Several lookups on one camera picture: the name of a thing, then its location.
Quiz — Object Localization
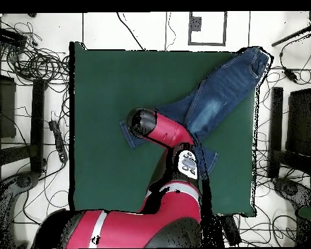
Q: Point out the black flat box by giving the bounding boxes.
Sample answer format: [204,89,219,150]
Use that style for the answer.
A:
[0,26,29,44]

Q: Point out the grey square frame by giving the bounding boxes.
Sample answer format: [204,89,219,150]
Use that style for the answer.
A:
[187,11,227,47]

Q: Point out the black power strip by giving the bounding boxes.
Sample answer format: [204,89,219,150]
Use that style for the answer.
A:
[220,215,242,246]
[48,119,69,163]

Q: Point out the dark green table cloth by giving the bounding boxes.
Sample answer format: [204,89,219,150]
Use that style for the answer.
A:
[68,41,262,220]

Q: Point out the black tripod leg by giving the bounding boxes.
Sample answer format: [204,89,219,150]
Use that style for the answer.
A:
[271,24,311,47]

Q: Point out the black power adapter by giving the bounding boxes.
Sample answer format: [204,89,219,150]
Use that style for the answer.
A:
[282,67,298,83]

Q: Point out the dark square case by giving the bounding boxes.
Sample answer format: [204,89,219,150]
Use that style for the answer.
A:
[285,87,311,156]
[0,73,17,139]

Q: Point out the black cable tangle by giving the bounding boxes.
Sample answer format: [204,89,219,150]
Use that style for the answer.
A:
[0,15,71,86]

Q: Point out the grey wheeled stand leg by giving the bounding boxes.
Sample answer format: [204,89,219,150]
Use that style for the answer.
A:
[271,177,311,208]
[0,171,41,248]

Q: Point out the blue denim jeans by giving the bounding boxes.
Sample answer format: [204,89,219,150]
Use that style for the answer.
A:
[119,46,271,180]

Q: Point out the black stand bar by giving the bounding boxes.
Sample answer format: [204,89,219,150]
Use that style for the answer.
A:
[270,86,284,154]
[29,78,48,174]

